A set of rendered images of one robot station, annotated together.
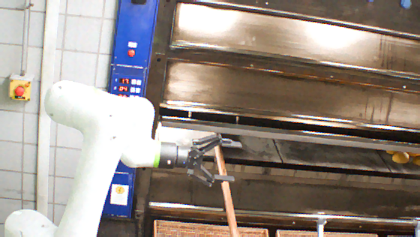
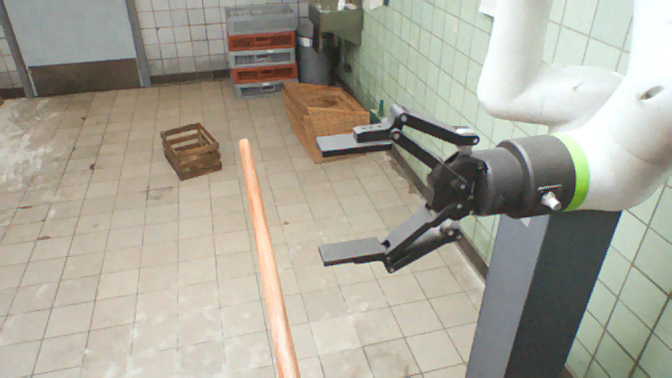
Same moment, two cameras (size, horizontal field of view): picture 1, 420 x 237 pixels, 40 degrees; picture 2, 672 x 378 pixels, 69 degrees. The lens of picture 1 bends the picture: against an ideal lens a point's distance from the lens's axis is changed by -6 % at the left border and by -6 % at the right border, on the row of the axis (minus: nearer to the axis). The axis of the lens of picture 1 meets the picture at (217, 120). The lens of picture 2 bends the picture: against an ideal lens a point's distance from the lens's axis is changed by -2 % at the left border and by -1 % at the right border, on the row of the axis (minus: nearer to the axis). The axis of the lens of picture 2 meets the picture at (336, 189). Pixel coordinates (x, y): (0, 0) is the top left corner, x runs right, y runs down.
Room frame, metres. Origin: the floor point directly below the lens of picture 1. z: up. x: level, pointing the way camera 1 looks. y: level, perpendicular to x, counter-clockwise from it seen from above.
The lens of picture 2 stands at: (2.28, -0.11, 1.78)
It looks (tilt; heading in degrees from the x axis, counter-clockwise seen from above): 32 degrees down; 176
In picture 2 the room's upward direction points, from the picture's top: straight up
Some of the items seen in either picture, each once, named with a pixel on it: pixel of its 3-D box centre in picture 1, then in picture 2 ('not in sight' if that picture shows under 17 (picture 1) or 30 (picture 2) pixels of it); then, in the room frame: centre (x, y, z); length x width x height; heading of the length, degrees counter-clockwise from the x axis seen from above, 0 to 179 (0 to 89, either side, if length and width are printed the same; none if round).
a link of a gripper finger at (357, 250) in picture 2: (223, 178); (351, 251); (1.85, -0.06, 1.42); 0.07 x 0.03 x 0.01; 100
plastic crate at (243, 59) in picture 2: not in sight; (260, 51); (-2.38, -0.50, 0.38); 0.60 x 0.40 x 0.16; 99
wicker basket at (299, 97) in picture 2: not in sight; (325, 106); (-1.16, 0.05, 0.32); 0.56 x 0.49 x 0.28; 19
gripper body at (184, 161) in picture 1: (189, 157); (467, 185); (1.82, 0.07, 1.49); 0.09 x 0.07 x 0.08; 100
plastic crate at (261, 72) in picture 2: not in sight; (262, 66); (-2.38, -0.49, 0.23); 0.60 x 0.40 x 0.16; 101
